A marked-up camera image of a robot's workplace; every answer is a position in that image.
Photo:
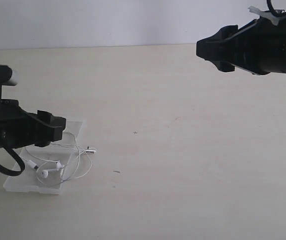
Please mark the clear plastic storage case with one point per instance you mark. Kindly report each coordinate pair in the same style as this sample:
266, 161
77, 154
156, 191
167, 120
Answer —
27, 181

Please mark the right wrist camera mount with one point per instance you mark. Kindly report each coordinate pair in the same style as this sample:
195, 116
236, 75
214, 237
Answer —
273, 16

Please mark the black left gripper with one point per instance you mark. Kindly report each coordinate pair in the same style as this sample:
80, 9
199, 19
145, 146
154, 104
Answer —
20, 128

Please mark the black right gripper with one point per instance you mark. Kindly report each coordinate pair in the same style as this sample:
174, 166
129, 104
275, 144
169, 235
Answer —
259, 48

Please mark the white wired earphones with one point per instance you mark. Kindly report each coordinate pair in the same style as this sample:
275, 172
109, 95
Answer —
46, 166

